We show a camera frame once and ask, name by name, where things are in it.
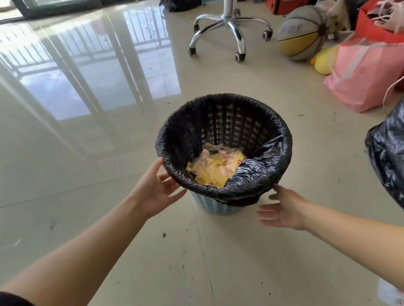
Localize person's right hand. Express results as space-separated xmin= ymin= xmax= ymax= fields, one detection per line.
xmin=253 ymin=180 xmax=313 ymax=236

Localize person's left hand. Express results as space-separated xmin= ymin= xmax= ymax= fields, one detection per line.
xmin=126 ymin=155 xmax=190 ymax=221

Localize person's right forearm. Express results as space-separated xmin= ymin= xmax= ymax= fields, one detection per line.
xmin=299 ymin=190 xmax=404 ymax=306

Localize person's left forearm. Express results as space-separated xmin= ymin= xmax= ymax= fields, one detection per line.
xmin=0 ymin=193 xmax=159 ymax=306

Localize black plastic bin liner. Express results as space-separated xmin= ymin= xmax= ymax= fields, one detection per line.
xmin=149 ymin=85 xmax=300 ymax=217

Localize light blue plastic waste basket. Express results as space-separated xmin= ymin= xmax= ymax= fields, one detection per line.
xmin=190 ymin=185 xmax=245 ymax=220

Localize yellow paper scraps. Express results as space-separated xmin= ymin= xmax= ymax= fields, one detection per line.
xmin=183 ymin=139 xmax=250 ymax=193

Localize yellow duck toy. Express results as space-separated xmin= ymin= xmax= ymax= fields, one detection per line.
xmin=309 ymin=45 xmax=343 ymax=77

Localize white printed paper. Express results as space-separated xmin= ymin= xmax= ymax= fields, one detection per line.
xmin=376 ymin=275 xmax=404 ymax=306

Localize pink paper bag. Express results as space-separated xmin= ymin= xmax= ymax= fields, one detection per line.
xmin=319 ymin=32 xmax=404 ymax=117

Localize grey and yellow basketball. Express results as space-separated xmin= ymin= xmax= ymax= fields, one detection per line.
xmin=273 ymin=3 xmax=334 ymax=64

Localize chrome office chair base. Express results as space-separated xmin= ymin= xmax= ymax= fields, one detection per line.
xmin=181 ymin=0 xmax=277 ymax=69

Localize beige plush toy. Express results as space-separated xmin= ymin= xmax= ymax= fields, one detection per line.
xmin=316 ymin=0 xmax=354 ymax=42

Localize red shopping bag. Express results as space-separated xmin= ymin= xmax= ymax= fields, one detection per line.
xmin=350 ymin=0 xmax=404 ymax=96

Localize white plastic bag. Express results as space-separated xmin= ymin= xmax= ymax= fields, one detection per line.
xmin=366 ymin=0 xmax=404 ymax=42

